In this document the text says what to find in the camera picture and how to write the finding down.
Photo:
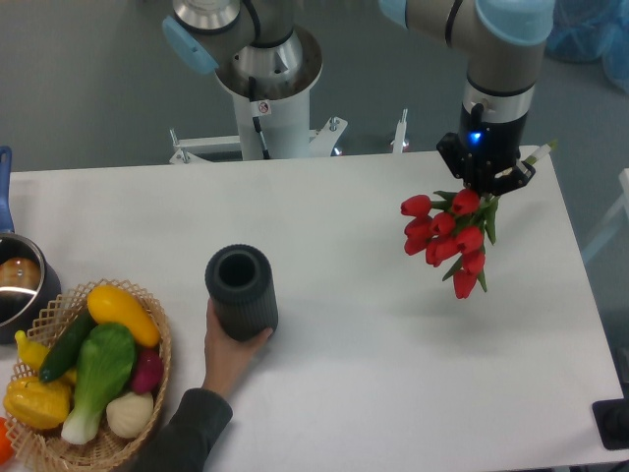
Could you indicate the black device at table edge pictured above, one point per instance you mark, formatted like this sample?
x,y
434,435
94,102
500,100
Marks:
x,y
612,422

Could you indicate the yellow squash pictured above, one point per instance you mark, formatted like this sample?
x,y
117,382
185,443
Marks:
x,y
108,304

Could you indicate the red tulip bouquet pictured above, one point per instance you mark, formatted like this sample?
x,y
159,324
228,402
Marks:
x,y
457,227

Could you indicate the person's bare hand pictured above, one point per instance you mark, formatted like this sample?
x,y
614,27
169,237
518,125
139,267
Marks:
x,y
226,359

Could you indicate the green cucumber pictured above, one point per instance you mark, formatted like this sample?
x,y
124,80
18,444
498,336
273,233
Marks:
x,y
72,338

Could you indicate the blue plastic bag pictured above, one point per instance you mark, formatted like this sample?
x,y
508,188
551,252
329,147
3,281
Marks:
x,y
592,31

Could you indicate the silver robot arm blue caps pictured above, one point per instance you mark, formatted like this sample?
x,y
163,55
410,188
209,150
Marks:
x,y
504,42

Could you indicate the orange fruit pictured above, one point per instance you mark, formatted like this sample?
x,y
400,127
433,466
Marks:
x,y
6,449

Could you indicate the dark grey ribbed vase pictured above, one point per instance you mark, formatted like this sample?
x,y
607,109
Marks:
x,y
240,285

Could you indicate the green bok choy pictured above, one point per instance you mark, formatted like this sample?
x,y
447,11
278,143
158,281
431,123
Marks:
x,y
105,363

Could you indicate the blue handled steel pot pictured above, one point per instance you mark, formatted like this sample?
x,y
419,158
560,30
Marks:
x,y
28,282

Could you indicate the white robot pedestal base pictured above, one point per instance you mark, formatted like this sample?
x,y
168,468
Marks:
x,y
271,95

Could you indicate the woven wicker basket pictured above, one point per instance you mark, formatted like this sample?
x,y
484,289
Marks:
x,y
45,450

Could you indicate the dark grey sleeved forearm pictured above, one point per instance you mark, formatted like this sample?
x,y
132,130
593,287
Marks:
x,y
185,443

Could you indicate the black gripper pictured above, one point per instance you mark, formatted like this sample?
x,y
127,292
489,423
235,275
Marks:
x,y
485,142

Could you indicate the yellow banana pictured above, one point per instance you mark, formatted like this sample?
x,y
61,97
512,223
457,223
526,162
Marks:
x,y
30,351

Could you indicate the white garlic bulb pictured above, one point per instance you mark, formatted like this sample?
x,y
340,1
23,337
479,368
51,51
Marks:
x,y
129,414

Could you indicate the yellow corn cob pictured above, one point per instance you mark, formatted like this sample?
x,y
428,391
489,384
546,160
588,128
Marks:
x,y
42,406

